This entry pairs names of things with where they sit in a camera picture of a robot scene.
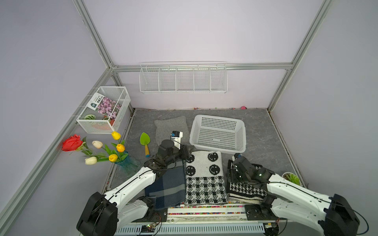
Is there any navy grey plaid scarf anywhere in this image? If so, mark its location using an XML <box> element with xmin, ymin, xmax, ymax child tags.
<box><xmin>144</xmin><ymin>160</ymin><xmax>186</xmax><ymax>210</ymax></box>

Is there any white black smiley scarf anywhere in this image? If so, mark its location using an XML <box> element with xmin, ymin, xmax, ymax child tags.
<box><xmin>185</xmin><ymin>151</ymin><xmax>227</xmax><ymax>206</ymax></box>

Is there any white plastic perforated basket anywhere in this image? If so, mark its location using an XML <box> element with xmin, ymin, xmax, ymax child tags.
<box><xmin>190</xmin><ymin>115</ymin><xmax>247</xmax><ymax>155</ymax></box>

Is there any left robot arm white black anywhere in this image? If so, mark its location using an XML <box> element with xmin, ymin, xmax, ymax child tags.
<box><xmin>76</xmin><ymin>140</ymin><xmax>194</xmax><ymax>236</ymax></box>

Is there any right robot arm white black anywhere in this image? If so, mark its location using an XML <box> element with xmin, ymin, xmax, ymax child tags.
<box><xmin>226</xmin><ymin>153</ymin><xmax>360</xmax><ymax>236</ymax></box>

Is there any black white houndstooth scarf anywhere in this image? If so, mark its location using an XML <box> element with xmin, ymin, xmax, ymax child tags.
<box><xmin>226</xmin><ymin>160</ymin><xmax>267</xmax><ymax>205</ymax></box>

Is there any green toy shovel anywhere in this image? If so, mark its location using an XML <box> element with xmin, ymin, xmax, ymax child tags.
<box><xmin>140</xmin><ymin>132</ymin><xmax>151</xmax><ymax>157</ymax></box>

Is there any tulip bouquet in teal vase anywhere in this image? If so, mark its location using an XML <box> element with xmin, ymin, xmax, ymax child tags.
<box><xmin>81</xmin><ymin>131</ymin><xmax>139</xmax><ymax>177</ymax></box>

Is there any small potted succulent white pot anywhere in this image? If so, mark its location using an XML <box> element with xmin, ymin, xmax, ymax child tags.
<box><xmin>282</xmin><ymin>172</ymin><xmax>302</xmax><ymax>186</ymax></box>

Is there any purple flower seed packet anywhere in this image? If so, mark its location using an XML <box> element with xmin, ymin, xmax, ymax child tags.
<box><xmin>86</xmin><ymin>92</ymin><xmax>122</xmax><ymax>119</ymax></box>

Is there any red artificial rose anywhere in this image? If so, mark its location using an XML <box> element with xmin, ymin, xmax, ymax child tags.
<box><xmin>61</xmin><ymin>134</ymin><xmax>93</xmax><ymax>156</ymax></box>

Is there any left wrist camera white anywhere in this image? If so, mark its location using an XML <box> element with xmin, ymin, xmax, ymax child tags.
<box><xmin>170</xmin><ymin>131</ymin><xmax>183</xmax><ymax>146</ymax></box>

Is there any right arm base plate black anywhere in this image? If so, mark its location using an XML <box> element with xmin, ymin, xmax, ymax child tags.
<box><xmin>244</xmin><ymin>205</ymin><xmax>278</xmax><ymax>221</ymax></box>

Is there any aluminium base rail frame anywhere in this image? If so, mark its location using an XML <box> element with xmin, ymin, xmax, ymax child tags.
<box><xmin>79</xmin><ymin>202</ymin><xmax>296</xmax><ymax>236</ymax></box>

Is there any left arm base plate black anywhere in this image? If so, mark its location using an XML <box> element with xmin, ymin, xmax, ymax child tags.
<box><xmin>134</xmin><ymin>208</ymin><xmax>168</xmax><ymax>223</ymax></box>

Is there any white wire wall shelf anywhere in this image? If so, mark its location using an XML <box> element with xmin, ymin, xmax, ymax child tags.
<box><xmin>139</xmin><ymin>62</ymin><xmax>228</xmax><ymax>93</ymax></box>

